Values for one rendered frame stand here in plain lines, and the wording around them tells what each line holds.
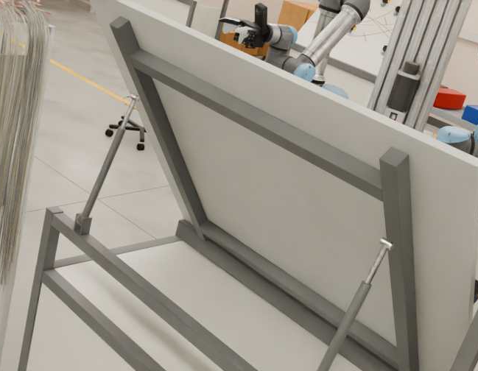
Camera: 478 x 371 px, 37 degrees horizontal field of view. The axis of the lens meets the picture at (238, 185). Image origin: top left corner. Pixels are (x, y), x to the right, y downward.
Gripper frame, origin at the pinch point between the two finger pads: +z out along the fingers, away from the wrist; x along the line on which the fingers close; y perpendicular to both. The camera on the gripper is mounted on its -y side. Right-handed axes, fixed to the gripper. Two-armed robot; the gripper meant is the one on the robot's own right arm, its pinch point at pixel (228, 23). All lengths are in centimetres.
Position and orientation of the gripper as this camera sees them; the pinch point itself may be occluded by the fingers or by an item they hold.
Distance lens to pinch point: 254.1
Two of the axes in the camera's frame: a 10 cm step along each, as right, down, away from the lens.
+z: -7.0, 0.9, -7.1
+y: -3.4, 8.3, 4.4
